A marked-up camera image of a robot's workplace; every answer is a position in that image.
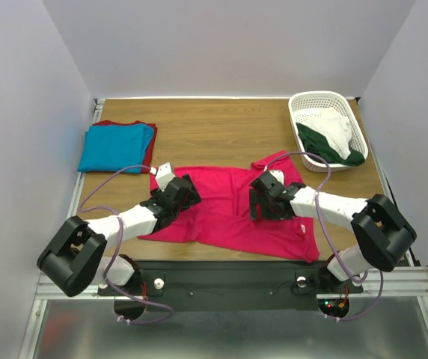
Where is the white plastic basket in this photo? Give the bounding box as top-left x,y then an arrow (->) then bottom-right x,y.
288,90 -> 368,173

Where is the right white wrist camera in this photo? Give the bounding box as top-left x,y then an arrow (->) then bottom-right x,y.
269,170 -> 284,184

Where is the dark green t-shirt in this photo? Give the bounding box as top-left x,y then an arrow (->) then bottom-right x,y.
296,123 -> 365,167

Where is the white t-shirt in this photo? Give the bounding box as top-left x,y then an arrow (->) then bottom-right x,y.
302,108 -> 352,159

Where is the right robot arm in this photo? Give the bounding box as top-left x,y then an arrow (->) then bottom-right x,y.
249,171 -> 417,292

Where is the dark red folded t-shirt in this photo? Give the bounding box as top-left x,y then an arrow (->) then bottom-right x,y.
91,120 -> 157,172

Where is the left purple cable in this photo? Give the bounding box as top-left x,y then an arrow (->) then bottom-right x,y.
78,165 -> 176,325

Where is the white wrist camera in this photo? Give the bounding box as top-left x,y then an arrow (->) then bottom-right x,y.
269,170 -> 284,184
150,162 -> 175,191

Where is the blue folded t-shirt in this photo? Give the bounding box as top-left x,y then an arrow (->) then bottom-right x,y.
78,123 -> 156,174

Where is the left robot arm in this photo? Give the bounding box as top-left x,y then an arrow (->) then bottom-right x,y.
37,174 -> 201,297

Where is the pink t-shirt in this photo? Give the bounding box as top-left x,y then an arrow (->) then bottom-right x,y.
145,151 -> 320,263

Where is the aluminium frame rail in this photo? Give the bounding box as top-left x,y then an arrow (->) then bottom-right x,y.
21,99 -> 428,358

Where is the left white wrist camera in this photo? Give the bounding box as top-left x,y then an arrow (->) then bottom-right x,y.
150,162 -> 175,191

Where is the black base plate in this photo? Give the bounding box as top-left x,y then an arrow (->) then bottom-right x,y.
123,260 -> 363,312

